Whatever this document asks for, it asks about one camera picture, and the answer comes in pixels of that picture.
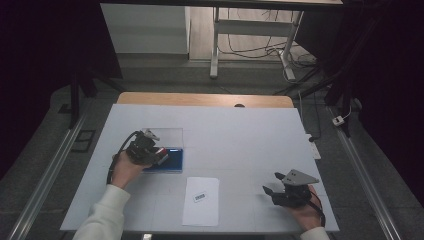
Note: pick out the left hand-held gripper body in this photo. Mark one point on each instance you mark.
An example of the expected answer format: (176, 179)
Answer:
(141, 150)

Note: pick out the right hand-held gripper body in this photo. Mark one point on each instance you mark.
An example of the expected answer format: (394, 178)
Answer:
(293, 196)

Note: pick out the red and white stamp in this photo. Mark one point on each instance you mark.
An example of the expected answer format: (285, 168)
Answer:
(162, 155)

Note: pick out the blue ink pad box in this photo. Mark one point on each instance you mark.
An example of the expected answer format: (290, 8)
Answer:
(173, 160)

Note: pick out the person's right hand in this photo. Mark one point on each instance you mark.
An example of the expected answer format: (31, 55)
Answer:
(308, 216)

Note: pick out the person's left hand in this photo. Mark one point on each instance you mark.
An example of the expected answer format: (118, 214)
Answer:
(126, 171)

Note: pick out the white power strip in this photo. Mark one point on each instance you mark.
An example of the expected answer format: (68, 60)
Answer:
(314, 148)

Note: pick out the white table cover board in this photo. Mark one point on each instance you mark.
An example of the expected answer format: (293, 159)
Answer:
(233, 140)

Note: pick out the white paper sheet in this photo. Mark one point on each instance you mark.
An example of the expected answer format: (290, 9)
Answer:
(201, 206)

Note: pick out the wooden table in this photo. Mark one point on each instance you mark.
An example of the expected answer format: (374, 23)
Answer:
(200, 99)

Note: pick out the white power adapter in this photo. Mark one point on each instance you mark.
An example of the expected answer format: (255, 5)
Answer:
(338, 120)

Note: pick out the black stand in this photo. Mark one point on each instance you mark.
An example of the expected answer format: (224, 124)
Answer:
(75, 96)
(336, 86)

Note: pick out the white cabinet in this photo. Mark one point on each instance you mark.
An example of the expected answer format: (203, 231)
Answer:
(146, 28)

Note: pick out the black floor socket frame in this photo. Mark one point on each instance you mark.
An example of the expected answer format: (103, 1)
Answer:
(83, 141)

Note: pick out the metal floor rail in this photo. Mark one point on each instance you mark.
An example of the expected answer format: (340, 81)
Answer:
(363, 180)
(46, 176)

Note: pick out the white metal desk frame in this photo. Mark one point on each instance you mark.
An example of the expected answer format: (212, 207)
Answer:
(250, 27)

